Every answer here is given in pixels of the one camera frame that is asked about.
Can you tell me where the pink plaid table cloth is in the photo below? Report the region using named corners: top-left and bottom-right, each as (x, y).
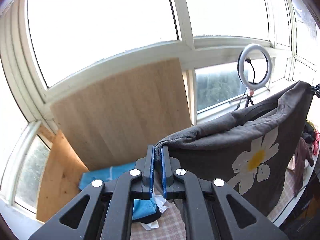
top-left (130, 171), bottom-right (300, 240)

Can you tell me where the white cloth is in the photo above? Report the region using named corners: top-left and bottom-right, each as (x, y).
top-left (140, 194), bottom-right (168, 230)

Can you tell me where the light wooden board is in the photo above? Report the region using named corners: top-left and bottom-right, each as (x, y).
top-left (50, 57), bottom-right (192, 171)

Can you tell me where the brown garment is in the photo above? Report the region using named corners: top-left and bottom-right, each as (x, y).
top-left (292, 137), bottom-right (315, 198)

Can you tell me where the black garment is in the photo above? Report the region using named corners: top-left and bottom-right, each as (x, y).
top-left (301, 123), bottom-right (316, 143)

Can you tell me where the black tripod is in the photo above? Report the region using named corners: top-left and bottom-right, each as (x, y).
top-left (234, 89), bottom-right (256, 112)

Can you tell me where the grey daisy print t-shirt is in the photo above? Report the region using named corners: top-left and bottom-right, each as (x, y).
top-left (154, 80), bottom-right (314, 217)

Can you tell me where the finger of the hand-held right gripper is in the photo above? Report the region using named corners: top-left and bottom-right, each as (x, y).
top-left (309, 83), bottom-right (320, 98)

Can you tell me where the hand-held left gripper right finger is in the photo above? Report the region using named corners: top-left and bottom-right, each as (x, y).
top-left (161, 145), bottom-right (289, 240)

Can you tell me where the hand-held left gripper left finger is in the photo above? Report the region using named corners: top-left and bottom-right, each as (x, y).
top-left (29, 144), bottom-right (155, 240)

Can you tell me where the blue cloth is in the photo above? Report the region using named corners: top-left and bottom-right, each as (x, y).
top-left (79, 162), bottom-right (161, 222)

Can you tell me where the red garment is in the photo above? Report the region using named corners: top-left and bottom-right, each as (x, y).
top-left (311, 127), bottom-right (320, 156)

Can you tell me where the orange plywood board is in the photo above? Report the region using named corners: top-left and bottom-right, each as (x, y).
top-left (36, 125), bottom-right (91, 223)

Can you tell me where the white ring light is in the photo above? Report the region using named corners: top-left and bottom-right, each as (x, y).
top-left (237, 43), bottom-right (272, 90)

